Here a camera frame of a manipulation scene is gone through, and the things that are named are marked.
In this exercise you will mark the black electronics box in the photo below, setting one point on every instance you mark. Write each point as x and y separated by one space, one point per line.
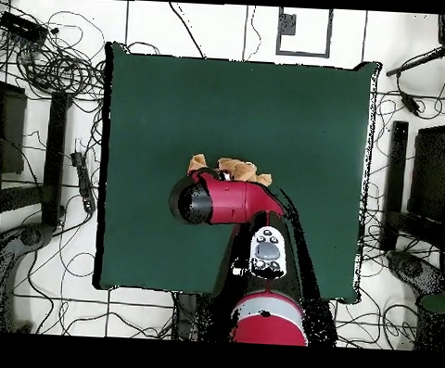
22 27

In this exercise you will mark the black metal stand foot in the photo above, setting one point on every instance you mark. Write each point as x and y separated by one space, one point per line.
55 156
395 182

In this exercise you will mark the tan terry towel white label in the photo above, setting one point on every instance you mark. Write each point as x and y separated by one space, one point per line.
241 170

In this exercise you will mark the black rod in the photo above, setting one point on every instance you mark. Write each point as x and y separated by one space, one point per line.
418 61

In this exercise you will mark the slim black power strip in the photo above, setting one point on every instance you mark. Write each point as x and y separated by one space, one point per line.
83 182

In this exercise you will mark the dark square frame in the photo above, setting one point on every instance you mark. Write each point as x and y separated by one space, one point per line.
303 54

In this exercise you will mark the dark green table cloth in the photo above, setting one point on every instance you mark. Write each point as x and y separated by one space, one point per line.
230 110

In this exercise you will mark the black power adapter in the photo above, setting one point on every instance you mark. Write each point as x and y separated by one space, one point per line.
410 104

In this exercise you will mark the dark flat panel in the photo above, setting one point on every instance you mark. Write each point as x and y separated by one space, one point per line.
10 132
431 172

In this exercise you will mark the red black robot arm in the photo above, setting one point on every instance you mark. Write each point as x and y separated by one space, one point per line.
236 203

